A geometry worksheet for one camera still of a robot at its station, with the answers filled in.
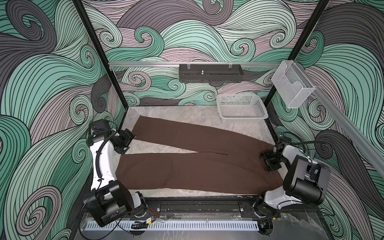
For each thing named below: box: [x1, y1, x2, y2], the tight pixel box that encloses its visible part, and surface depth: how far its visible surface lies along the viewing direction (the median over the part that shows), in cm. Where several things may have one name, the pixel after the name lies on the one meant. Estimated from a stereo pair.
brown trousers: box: [115, 116, 284, 195], surface depth 92 cm
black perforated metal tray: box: [179, 64, 244, 83], surface depth 97 cm
